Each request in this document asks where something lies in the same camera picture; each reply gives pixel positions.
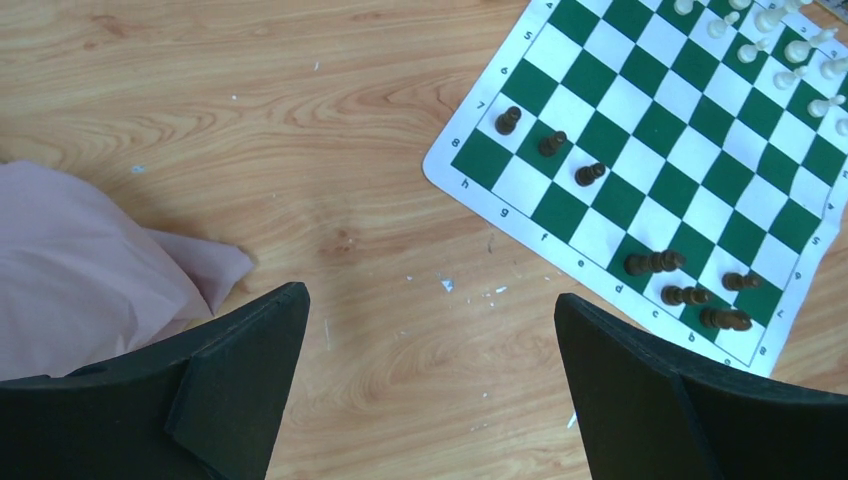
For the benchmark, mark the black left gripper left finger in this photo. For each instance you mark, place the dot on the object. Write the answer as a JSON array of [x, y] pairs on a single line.
[[206, 403]]

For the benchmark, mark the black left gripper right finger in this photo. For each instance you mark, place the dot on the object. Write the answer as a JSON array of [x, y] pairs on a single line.
[[649, 409]]

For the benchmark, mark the dark piece from tin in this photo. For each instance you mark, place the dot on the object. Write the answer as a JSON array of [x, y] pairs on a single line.
[[727, 319]]

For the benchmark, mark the dark tall chess piece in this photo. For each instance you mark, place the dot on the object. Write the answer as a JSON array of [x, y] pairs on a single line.
[[655, 262]]

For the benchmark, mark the dark pawn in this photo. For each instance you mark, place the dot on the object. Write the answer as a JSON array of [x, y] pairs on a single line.
[[506, 122], [734, 281], [551, 144]]

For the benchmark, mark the green white chess mat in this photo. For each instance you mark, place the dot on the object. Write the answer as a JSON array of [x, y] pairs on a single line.
[[724, 136]]

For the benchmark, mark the white chess piece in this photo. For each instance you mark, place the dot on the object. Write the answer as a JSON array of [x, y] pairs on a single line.
[[683, 7]]

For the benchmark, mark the pink cloth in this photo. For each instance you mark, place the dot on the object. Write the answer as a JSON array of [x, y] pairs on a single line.
[[81, 282]]

